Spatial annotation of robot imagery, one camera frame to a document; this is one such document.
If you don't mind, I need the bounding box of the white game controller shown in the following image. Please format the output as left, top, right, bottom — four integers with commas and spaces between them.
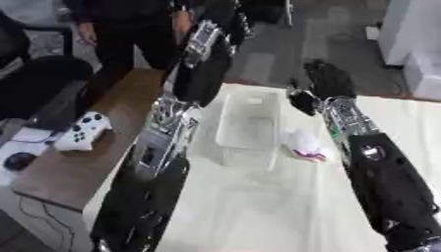
51, 110, 116, 153

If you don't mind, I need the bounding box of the person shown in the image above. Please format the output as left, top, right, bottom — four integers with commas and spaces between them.
60, 0, 199, 112

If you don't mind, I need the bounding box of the clear plastic box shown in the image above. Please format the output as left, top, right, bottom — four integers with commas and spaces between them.
214, 92, 288, 169

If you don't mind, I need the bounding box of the black computer mouse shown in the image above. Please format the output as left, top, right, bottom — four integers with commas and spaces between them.
1, 152, 40, 172

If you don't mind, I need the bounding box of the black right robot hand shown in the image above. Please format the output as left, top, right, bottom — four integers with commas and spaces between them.
283, 58, 358, 116

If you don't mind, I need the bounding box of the white cabinet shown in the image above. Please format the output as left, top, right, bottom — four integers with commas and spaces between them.
375, 0, 441, 101

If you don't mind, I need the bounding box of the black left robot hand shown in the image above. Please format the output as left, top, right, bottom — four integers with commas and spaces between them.
170, 19, 238, 107

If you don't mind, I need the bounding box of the white purple soft toy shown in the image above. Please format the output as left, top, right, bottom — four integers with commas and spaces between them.
283, 126, 333, 163

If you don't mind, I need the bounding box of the black office chair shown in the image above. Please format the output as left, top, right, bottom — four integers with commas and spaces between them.
0, 9, 95, 132

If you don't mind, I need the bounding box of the thin black cable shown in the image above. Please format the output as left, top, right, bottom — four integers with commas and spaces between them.
15, 193, 78, 245

